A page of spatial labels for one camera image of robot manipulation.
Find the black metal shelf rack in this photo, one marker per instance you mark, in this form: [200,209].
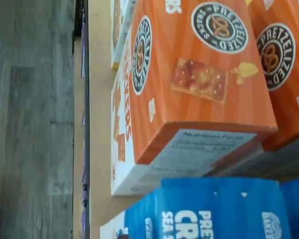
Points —
[78,25]

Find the blue sea salt crackers box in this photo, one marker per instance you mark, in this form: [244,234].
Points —
[296,211]
[214,199]

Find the orange cheddar pretzel crackers box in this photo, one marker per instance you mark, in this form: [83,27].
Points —
[284,99]
[201,99]

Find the wooden shelf board with crackers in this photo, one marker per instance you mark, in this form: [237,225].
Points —
[99,124]

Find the Simple Mills almond bars box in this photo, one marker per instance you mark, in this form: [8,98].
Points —
[119,25]

